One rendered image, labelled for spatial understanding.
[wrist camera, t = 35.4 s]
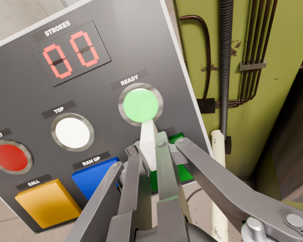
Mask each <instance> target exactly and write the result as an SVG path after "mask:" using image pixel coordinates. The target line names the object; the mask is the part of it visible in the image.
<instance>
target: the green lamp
mask: <svg viewBox="0 0 303 242"><path fill-rule="evenodd" d="M123 105H124V111H125V113H126V115H127V116H128V117H129V118H130V119H132V120H133V121H137V122H143V121H145V120H146V121H147V120H148V119H150V118H153V117H154V116H155V114H156V112H157V110H158V101H157V98H156V97H155V95H154V94H153V93H152V92H150V91H149V90H146V89H142V88H141V89H135V90H132V91H131V92H129V93H128V94H127V96H126V97H125V100H124V104H123Z"/></svg>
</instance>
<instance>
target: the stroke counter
mask: <svg viewBox="0 0 303 242"><path fill-rule="evenodd" d="M82 35H84V37H85V39H86V41H87V43H88V46H86V47H84V48H82V49H80V50H78V48H77V46H76V44H75V42H74V39H75V38H77V37H79V36H82ZM71 37H72V39H71V40H70V42H71V44H72V46H73V48H74V50H75V51H76V52H78V51H79V53H78V54H77V55H78V57H79V59H80V61H81V63H82V65H83V66H84V65H86V66H87V67H88V66H91V65H93V64H95V63H97V61H96V60H97V59H99V57H98V55H97V53H96V51H95V49H94V47H91V48H90V46H91V45H92V43H91V41H90V39H89V37H88V35H87V33H86V32H85V33H83V32H82V31H80V32H78V33H76V34H74V35H72V36H71ZM54 48H57V50H58V52H59V54H60V56H61V59H59V60H56V61H54V62H51V60H50V58H49V56H48V55H47V53H46V52H48V51H50V50H52V49H54ZM89 49H91V51H92V53H93V55H94V57H95V60H92V61H90V62H88V63H85V62H84V60H83V58H82V56H81V53H83V52H85V51H87V50H89ZM44 50H45V52H43V55H44V56H45V58H46V60H47V61H48V63H49V65H50V64H53V66H51V68H52V70H53V71H54V73H55V75H56V76H57V77H59V76H60V78H64V77H66V76H68V75H71V73H70V71H72V68H71V67H70V65H69V63H68V61H67V59H65V60H63V58H65V56H64V54H63V52H62V50H61V49H60V47H59V46H55V45H54V44H53V45H51V46H49V47H47V48H45V49H44ZM63 61H64V63H65V65H66V67H67V68H68V70H69V71H68V72H66V73H64V74H61V75H59V74H58V72H57V70H56V68H55V67H54V66H55V65H57V64H59V63H61V62H63Z"/></svg>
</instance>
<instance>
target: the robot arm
mask: <svg viewBox="0 0 303 242"><path fill-rule="evenodd" d="M125 151H126V153H127V155H128V161H127V162H125V163H124V164H122V162H121V161H118V162H115V163H114V164H112V165H111V166H110V168H109V169H108V171H107V173H106V174H105V176H104V177H103V179H102V181H101V182H100V184H99V186H98V187H97V189H96V190H95V192H94V194H93V195H92V197H91V198H90V200H89V201H88V203H87V205H86V206H85V208H84V209H83V211H82V213H81V214H80V216H79V217H78V219H77V221H76V222H75V224H74V225H73V227H72V228H71V230H70V231H69V233H68V235H67V236H66V238H65V240H64V241H63V242H218V241H217V240H216V239H214V238H213V237H212V236H210V235H209V234H208V233H206V232H205V231H204V230H202V229H201V228H199V227H198V226H196V225H194V224H192V220H191V217H190V213H189V208H188V205H187V201H186V198H185V194H184V190H183V187H182V183H181V179H180V176H179V172H178V170H179V169H178V167H177V165H179V164H183V165H184V167H185V168H186V169H187V171H188V172H189V173H190V174H191V176H192V177H193V178H194V179H195V180H196V182H197V183H198V184H199V185H200V186H201V187H202V189H203V190H204V191H205V192H206V193H207V195H208V196H209V197H210V198H211V199H212V201H213V202H214V203H215V204H216V206H217V207H218V208H219V209H220V210H221V212H222V213H223V214H224V215H225V216H226V218H227V219H228V220H229V221H230V223H231V224H232V225H233V226H234V227H235V229H236V230H237V231H238V232H239V233H240V234H241V235H242V239H243V242H303V211H302V210H300V209H297V208H295V207H292V206H290V205H288V204H286V203H283V202H281V201H278V200H276V199H274V198H271V197H269V196H267V195H264V194H262V193H259V192H257V191H255V190H253V189H252V188H251V187H249V186H248V185H247V184H245V183H244V182H243V181H242V180H240V179H239V178H238V177H237V176H235V175H234V174H233V173H231V172H230V171H229V170H227V169H226V168H225V167H224V166H222V165H221V164H220V163H219V162H217V161H216V160H215V159H213V158H212V157H211V156H210V155H208V154H207V153H206V152H204V151H203V150H202V149H201V148H199V147H198V146H197V145H196V144H194V143H193V142H192V141H191V140H190V139H188V138H186V137H182V138H179V139H177V140H176V141H175V144H170V142H169V139H168V137H167V134H166V132H164V131H162V132H160V133H159V132H158V130H157V128H156V126H155V123H154V121H153V119H152V118H150V119H148V120H147V121H146V120H145V121H143V122H142V127H141V137H140V140H139V141H136V142H135V143H134V145H131V146H129V147H128V148H127V149H126V150H125ZM149 168H150V170H151V171H155V170H157V181H158V194H159V201H158V202H157V203H156V210H157V226H156V227H154V228H152V194H151V172H150V170H149ZM116 183H118V184H119V185H118V187H117V186H116Z"/></svg>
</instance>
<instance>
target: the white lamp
mask: <svg viewBox="0 0 303 242"><path fill-rule="evenodd" d="M56 135H57V137H58V139H59V140H60V141H61V143H63V144H64V145H66V146H68V147H72V148H79V147H82V146H84V145H85V144H86V143H87V142H88V140H89V130H88V128H87V126H86V125H85V124H84V123H83V122H82V121H80V120H78V119H74V118H66V119H63V120H61V121H60V122H59V123H58V124H57V126H56Z"/></svg>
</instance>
